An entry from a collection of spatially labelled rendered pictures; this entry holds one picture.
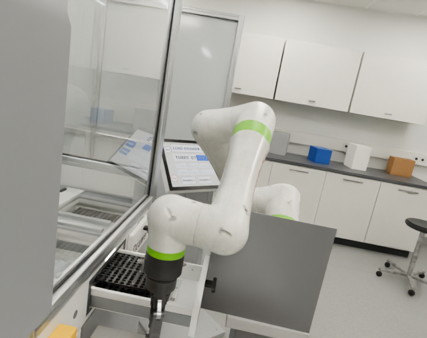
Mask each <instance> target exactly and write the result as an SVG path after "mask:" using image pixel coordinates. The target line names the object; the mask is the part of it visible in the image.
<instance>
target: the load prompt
mask: <svg viewBox="0 0 427 338"><path fill-rule="evenodd" d="M170 145H171V149H172V152H186V153H204V152H203V151H202V149H201V148H200V146H198V145H184V144H170Z"/></svg>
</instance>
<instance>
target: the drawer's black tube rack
mask: <svg viewBox="0 0 427 338"><path fill-rule="evenodd" d="M128 256H129V257H128ZM138 258H139V259H138ZM142 259H144V258H143V257H139V256H133V255H129V254H126V253H119V252H117V253H116V254H115V255H114V256H113V257H112V258H111V259H110V261H109V262H108V263H107V265H106V266H105V267H104V268H103V269H102V270H101V271H100V273H99V274H98V275H97V277H96V278H95V280H94V281H97V284H96V285H95V287H98V288H104V289H107V290H114V291H117V292H123V293H127V294H132V295H136V296H142V297H146V298H151V292H150V291H149V290H148V289H147V288H146V287H145V279H146V274H145V272H144V270H143V266H144V265H143V264H138V263H136V262H137V260H142ZM110 264H111V265H110ZM99 276H101V277H99ZM97 279H100V280H97Z"/></svg>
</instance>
